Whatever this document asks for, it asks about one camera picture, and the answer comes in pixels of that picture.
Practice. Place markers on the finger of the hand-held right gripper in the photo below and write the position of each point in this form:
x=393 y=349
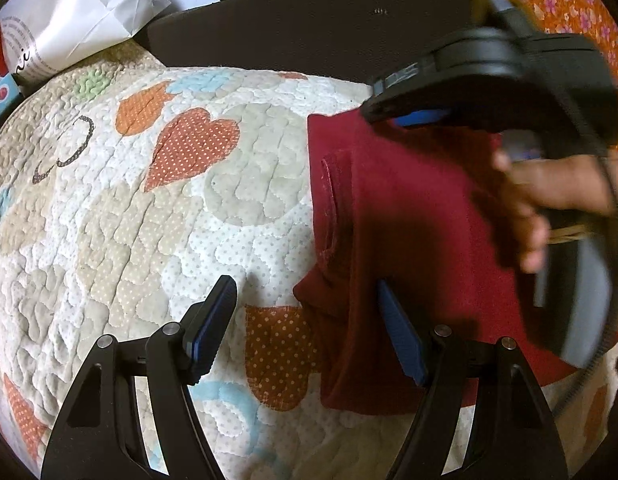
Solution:
x=414 y=90

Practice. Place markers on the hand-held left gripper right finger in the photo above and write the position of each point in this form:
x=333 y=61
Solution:
x=401 y=335

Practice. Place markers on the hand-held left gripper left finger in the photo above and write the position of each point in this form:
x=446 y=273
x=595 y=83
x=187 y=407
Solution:
x=214 y=325

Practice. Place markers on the maroon t-shirt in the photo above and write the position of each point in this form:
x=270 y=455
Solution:
x=414 y=220

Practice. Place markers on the person's right hand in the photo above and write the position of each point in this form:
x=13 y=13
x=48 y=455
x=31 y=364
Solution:
x=564 y=185

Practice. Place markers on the orange floral cloth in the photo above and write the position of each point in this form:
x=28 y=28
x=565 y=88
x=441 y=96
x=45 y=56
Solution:
x=564 y=5

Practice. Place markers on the quilted heart-pattern blanket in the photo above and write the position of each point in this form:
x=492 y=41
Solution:
x=139 y=235

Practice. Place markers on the black cushion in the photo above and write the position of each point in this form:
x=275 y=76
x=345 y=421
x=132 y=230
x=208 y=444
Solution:
x=289 y=25

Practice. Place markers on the blue box with coloured dots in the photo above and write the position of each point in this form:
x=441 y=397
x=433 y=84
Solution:
x=1 y=100

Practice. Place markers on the white paper bag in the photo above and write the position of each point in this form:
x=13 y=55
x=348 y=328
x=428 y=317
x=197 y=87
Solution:
x=64 y=25

